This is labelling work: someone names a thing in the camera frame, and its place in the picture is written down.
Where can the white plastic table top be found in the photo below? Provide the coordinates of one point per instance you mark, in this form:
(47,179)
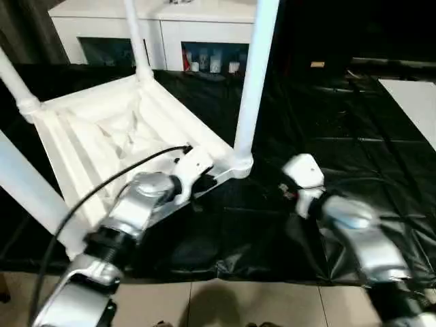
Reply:
(102,119)

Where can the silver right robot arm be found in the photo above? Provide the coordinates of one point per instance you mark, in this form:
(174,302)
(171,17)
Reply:
(368,238)

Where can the black table mat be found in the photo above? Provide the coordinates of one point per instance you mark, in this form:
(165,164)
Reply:
(357,153)

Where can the small yellow label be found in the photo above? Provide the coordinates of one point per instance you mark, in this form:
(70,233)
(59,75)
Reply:
(317,64)

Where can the white flat board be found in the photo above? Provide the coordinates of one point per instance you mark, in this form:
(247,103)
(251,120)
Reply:
(415,102)

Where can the black cabinet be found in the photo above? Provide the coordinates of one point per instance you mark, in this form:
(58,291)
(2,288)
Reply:
(357,30)

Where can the black white spotted toy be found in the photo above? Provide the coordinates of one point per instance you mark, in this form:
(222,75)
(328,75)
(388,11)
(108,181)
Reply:
(180,1)

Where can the white cabinet with glass doors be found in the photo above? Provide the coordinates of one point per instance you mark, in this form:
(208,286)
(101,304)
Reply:
(102,24)

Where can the grey curtain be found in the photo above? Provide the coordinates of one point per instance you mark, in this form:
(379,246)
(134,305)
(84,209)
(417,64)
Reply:
(34,30)

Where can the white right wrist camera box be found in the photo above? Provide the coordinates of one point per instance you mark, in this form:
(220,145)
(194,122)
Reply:
(303,170)

